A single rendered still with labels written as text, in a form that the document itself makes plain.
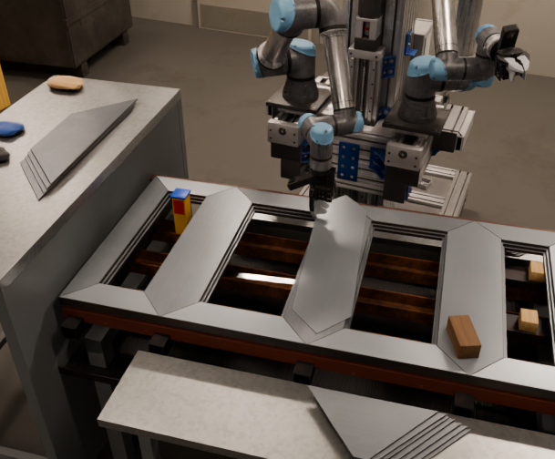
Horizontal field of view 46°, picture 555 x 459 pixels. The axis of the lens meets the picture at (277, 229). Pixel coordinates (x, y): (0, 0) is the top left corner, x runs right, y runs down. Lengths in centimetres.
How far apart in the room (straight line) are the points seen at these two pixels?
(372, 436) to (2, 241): 117
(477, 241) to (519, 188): 206
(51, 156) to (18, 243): 47
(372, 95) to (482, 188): 171
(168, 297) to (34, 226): 45
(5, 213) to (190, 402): 83
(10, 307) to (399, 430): 111
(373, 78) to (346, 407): 140
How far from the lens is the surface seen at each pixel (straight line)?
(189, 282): 207
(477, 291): 211
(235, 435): 179
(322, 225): 230
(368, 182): 278
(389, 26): 272
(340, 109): 228
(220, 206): 241
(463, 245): 229
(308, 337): 188
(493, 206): 413
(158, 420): 184
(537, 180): 448
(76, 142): 246
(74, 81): 294
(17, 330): 203
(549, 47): 602
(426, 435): 180
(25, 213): 215
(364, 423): 177
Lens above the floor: 218
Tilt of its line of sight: 36 degrees down
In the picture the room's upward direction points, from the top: straight up
